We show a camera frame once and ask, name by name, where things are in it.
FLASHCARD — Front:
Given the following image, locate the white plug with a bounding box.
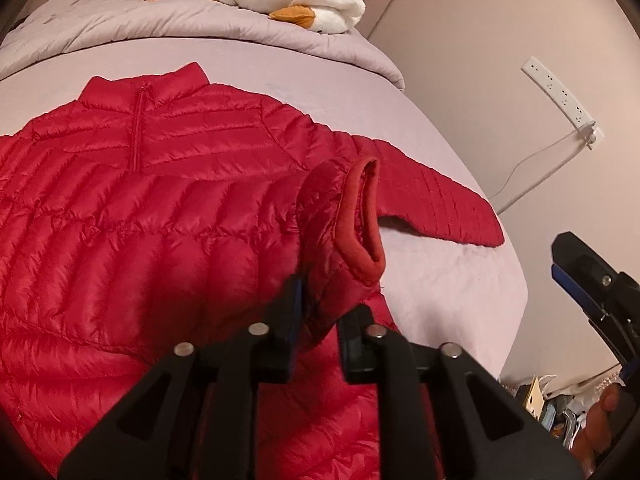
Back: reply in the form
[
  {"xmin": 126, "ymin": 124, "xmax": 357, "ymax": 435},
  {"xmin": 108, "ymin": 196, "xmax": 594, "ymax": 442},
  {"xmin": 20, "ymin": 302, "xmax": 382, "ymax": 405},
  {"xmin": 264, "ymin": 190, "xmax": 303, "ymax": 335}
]
[{"xmin": 575, "ymin": 121, "xmax": 604, "ymax": 151}]

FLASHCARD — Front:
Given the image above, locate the bed with pink sheet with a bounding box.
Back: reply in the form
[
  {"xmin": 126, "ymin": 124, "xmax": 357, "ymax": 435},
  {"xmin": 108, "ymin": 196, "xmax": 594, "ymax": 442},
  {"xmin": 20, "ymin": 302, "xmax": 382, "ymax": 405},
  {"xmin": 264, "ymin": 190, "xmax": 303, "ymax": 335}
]
[{"xmin": 0, "ymin": 50, "xmax": 530, "ymax": 386}]

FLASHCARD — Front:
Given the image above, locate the beige paper card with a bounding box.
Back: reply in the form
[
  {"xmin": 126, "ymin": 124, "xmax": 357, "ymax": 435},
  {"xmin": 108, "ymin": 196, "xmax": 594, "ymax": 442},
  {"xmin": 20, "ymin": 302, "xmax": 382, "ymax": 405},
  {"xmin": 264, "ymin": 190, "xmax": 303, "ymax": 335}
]
[{"xmin": 519, "ymin": 375, "xmax": 547, "ymax": 417}]

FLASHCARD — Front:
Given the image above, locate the white power strip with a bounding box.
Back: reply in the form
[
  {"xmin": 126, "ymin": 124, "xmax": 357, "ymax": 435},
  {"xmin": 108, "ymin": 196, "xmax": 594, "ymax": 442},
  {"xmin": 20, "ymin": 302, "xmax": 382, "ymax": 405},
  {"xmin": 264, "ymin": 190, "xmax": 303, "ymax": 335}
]
[{"xmin": 521, "ymin": 56, "xmax": 596, "ymax": 128}]

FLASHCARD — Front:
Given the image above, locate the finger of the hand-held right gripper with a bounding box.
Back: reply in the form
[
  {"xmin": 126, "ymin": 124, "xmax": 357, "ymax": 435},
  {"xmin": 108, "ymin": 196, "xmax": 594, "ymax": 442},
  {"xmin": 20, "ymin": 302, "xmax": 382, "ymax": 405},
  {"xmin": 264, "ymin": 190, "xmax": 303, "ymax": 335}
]
[
  {"xmin": 582, "ymin": 310, "xmax": 640, "ymax": 366},
  {"xmin": 550, "ymin": 231, "xmax": 640, "ymax": 318}
]

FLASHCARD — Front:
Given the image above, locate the white cloth bag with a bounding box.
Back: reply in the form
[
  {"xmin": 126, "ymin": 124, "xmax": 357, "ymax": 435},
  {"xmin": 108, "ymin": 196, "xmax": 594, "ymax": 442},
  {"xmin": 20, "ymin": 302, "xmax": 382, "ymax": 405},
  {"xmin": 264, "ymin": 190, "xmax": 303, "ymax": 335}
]
[{"xmin": 540, "ymin": 369, "xmax": 627, "ymax": 403}]

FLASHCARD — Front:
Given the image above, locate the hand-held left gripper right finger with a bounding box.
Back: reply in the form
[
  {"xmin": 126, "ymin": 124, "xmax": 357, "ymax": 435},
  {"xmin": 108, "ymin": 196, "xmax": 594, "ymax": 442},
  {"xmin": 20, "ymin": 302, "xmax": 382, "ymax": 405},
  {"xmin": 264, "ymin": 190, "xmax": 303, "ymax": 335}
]
[{"xmin": 336, "ymin": 305, "xmax": 583, "ymax": 480}]

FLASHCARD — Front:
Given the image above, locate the red puffer jacket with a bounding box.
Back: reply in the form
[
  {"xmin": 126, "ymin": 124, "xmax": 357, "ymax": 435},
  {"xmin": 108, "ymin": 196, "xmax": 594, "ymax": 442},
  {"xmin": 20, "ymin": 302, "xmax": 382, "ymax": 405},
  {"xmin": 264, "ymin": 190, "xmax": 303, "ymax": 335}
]
[{"xmin": 0, "ymin": 61, "xmax": 505, "ymax": 480}]

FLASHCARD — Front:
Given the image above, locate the pinkish grey quilt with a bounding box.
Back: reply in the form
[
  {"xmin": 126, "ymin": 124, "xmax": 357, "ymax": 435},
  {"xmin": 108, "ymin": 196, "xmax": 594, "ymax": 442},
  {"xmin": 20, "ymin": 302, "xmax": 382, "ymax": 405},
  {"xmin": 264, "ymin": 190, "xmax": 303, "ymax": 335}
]
[{"xmin": 0, "ymin": 0, "xmax": 406, "ymax": 92}]

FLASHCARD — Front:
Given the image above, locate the person's right hand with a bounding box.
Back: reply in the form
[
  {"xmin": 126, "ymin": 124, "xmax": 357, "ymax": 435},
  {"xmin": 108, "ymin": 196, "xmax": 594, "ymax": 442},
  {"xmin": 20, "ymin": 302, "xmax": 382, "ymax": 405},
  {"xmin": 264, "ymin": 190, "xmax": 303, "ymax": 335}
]
[{"xmin": 570, "ymin": 384, "xmax": 623, "ymax": 467}]

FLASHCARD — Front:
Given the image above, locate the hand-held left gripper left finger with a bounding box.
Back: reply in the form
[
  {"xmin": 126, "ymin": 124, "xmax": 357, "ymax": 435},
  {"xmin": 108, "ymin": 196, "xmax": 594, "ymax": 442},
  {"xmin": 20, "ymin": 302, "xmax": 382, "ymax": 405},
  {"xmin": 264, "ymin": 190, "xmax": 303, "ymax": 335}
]
[{"xmin": 56, "ymin": 274, "xmax": 306, "ymax": 480}]

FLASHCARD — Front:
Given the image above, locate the white cable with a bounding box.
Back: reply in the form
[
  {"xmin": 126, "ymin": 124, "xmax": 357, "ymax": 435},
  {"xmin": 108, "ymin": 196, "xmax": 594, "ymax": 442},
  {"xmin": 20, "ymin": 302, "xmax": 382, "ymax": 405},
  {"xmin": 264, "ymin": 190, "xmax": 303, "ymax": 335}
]
[{"xmin": 487, "ymin": 129, "xmax": 585, "ymax": 211}]

